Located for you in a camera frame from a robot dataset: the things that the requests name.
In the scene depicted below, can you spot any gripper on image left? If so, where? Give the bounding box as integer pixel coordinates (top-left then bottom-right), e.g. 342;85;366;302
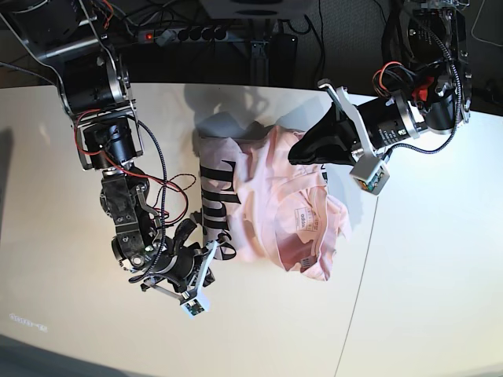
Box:
127;240;219;305

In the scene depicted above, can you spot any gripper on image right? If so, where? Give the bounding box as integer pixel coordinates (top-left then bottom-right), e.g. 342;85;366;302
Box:
288;79;427;166

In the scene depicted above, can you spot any pink T-shirt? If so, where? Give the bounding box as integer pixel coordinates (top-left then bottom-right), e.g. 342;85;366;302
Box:
198;126;351;281

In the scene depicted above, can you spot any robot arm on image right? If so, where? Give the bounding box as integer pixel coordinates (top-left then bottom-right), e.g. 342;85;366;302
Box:
288;1;472;166

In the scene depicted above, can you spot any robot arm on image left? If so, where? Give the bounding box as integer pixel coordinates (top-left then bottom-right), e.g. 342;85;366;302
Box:
1;1;218;316

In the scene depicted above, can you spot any black power strip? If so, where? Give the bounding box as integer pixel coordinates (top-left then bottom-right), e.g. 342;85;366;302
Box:
137;26;230;46

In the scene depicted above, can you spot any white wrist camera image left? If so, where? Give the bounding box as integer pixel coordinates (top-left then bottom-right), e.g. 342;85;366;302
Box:
181;293;210;318

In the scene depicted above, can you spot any aluminium table leg post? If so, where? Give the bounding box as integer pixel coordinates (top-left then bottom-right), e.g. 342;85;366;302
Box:
250;41;269;86

